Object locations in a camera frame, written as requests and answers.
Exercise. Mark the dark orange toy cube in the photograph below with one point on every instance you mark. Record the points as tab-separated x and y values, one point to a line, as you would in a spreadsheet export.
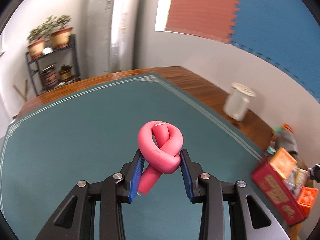
307	196

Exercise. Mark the black plant shelf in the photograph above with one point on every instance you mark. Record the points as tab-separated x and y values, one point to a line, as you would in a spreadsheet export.
34	69

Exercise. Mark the black and grey glove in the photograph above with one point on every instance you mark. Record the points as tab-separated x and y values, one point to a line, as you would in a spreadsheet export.
286	140

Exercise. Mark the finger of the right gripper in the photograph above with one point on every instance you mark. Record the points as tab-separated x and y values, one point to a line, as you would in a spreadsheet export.
314	173

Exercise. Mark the red tin box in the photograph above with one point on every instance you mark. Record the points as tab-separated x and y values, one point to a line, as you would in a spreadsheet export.
273	187

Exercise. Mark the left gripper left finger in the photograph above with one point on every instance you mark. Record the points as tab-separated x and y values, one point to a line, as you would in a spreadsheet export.
74	217

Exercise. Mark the blue foam wall mat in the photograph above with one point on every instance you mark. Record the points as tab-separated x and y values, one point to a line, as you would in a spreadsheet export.
285	34

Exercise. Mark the red foam wall mat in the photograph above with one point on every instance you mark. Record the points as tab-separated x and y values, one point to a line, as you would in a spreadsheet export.
210	19

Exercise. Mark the dark brown lower pot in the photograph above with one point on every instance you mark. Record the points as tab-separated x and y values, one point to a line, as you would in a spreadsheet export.
49	77

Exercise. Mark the small yellow lower pot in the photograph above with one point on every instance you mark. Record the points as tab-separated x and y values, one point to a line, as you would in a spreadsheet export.
65	73

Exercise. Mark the teal binder clip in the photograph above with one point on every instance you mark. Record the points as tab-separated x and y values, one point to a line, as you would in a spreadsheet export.
270	150

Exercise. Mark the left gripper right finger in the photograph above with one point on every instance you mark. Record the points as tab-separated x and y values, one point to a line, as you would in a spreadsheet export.
249	216

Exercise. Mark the potted plant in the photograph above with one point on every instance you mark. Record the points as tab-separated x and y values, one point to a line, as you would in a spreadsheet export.
59	31
37	39

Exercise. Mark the right potted plant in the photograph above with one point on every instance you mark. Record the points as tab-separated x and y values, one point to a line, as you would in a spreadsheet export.
59	31

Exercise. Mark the left potted plant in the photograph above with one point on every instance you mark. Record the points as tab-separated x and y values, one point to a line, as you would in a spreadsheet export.
37	39

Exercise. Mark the teal orange toy bus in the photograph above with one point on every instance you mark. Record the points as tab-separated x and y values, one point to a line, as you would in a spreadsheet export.
282	128

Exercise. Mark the white lidded mug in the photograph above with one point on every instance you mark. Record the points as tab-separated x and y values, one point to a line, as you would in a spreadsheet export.
238	100

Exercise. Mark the light orange toy cube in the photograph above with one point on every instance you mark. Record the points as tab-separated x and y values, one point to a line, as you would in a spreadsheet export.
283	163

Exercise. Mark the small white shelf ornament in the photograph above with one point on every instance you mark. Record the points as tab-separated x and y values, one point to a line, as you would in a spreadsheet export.
47	50

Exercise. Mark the green table mat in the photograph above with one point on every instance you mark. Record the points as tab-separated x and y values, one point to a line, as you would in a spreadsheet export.
91	134

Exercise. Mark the small pink foam knot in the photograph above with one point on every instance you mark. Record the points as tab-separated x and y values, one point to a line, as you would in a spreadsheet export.
160	144

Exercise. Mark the white standing air conditioner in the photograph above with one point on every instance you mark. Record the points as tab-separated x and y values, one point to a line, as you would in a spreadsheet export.
110	36

